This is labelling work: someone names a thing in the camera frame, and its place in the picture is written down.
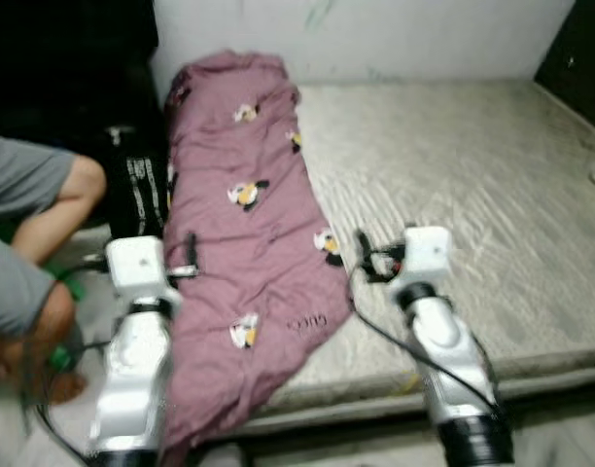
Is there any purple cartoon print blanket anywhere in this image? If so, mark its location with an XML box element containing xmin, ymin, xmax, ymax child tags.
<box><xmin>157</xmin><ymin>51</ymin><xmax>355</xmax><ymax>463</ymax></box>

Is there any black bag with white print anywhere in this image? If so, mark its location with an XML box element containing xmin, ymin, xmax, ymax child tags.
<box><xmin>108</xmin><ymin>125</ymin><xmax>172</xmax><ymax>239</ymax></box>

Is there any white quilted mattress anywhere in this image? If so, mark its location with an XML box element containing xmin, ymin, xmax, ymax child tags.
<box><xmin>249</xmin><ymin>80</ymin><xmax>595</xmax><ymax>429</ymax></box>

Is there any green plastic stool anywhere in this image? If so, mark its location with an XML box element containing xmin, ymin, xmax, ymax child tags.
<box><xmin>0</xmin><ymin>219</ymin><xmax>89</xmax><ymax>376</ymax></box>

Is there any person in grey shorts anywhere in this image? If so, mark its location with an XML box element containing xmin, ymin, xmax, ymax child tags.
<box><xmin>0</xmin><ymin>136</ymin><xmax>109</xmax><ymax>405</ymax></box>

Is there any black tufted headboard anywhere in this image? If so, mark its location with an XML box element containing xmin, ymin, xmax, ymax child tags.
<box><xmin>534</xmin><ymin>0</ymin><xmax>595</xmax><ymax>132</ymax></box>

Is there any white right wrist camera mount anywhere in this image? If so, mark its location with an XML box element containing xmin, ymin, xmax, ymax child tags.
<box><xmin>387</xmin><ymin>226</ymin><xmax>452</xmax><ymax>293</ymax></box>

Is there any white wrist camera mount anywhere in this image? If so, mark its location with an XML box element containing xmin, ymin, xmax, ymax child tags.
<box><xmin>105</xmin><ymin>235</ymin><xmax>182</xmax><ymax>312</ymax></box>
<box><xmin>387</xmin><ymin>226</ymin><xmax>452</xmax><ymax>293</ymax></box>

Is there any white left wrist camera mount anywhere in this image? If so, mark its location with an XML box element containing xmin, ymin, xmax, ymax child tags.
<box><xmin>105</xmin><ymin>235</ymin><xmax>182</xmax><ymax>312</ymax></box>

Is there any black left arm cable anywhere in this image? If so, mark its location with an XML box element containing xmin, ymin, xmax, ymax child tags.
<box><xmin>20</xmin><ymin>258</ymin><xmax>114</xmax><ymax>463</ymax></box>

